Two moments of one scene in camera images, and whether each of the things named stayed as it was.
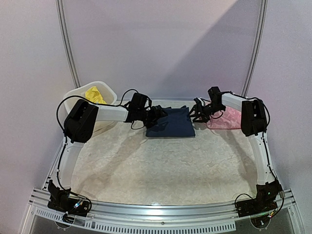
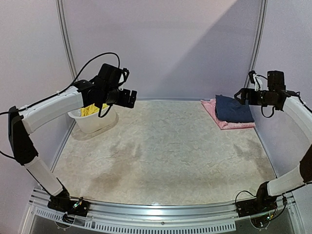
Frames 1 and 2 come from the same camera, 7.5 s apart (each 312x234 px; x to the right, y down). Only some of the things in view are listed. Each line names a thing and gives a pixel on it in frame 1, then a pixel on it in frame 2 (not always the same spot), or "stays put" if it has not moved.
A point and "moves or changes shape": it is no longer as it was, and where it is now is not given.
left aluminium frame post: (59, 6) stays put
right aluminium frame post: (261, 35) stays put
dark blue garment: (178, 123) moves or changes shape
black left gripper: (155, 116) → (124, 101)
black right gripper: (201, 111) → (245, 96)
